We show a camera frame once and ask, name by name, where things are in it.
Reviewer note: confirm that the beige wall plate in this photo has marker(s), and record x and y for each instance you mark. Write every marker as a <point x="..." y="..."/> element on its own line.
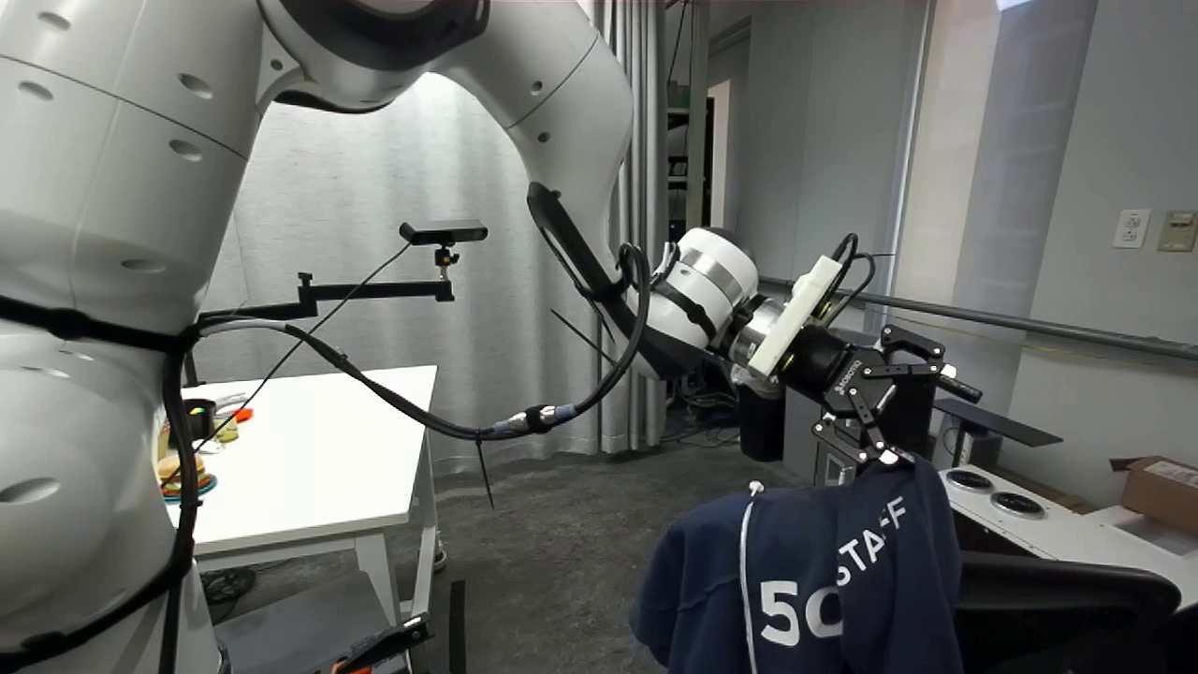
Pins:
<point x="1181" y="232"/>

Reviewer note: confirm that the black flat bar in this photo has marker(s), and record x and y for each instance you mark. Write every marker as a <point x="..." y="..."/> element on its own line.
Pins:
<point x="460" y="629"/>

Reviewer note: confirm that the orange black clamp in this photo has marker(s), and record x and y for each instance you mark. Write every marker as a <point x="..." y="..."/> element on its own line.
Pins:
<point x="389" y="643"/>

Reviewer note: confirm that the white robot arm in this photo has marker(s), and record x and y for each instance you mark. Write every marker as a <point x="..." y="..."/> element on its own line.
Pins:
<point x="100" y="188"/>

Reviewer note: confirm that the white table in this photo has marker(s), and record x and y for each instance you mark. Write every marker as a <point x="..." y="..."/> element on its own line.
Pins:
<point x="324" y="450"/>

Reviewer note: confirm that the white curtain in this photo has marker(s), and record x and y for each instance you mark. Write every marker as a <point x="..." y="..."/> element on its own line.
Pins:
<point x="375" y="173"/>

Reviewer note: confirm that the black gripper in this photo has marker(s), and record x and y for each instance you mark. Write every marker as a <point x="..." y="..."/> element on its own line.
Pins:
<point x="828" y="380"/>

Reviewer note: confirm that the black cylindrical bin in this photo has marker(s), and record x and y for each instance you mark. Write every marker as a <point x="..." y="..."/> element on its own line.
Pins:
<point x="759" y="433"/>

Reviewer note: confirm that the dark storage shelf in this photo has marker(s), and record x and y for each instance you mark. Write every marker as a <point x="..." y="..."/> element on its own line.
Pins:
<point x="680" y="161"/>

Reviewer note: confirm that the black camera boom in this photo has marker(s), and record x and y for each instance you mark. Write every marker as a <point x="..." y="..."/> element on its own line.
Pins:
<point x="375" y="291"/>

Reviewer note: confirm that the colourful toy food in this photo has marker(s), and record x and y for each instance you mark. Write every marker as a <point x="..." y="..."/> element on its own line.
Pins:
<point x="182" y="468"/>

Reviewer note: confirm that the grey wall rail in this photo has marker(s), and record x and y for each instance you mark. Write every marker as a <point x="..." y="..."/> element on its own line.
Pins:
<point x="1061" y="328"/>

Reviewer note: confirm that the blue hoodie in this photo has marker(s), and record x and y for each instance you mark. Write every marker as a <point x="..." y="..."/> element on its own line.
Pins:
<point x="873" y="586"/>

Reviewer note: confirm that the black computer tower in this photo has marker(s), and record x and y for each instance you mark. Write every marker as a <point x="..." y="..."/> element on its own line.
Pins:
<point x="918" y="429"/>

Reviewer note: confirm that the black stereo camera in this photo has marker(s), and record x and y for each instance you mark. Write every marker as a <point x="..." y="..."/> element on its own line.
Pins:
<point x="444" y="232"/>

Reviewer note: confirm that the white desk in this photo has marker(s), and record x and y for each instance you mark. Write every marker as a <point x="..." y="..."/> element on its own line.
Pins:
<point x="1061" y="529"/>

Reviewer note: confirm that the small orange toy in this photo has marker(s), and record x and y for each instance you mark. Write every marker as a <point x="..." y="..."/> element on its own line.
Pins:
<point x="243" y="413"/>

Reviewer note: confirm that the black tray shelf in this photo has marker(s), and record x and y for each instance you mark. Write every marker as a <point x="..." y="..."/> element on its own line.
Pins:
<point x="1016" y="429"/>

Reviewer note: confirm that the cardboard box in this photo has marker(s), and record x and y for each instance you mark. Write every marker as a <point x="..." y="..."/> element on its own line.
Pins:
<point x="1167" y="490"/>

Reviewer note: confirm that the black mesh armchair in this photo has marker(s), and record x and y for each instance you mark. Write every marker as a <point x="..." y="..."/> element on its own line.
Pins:
<point x="1071" y="611"/>

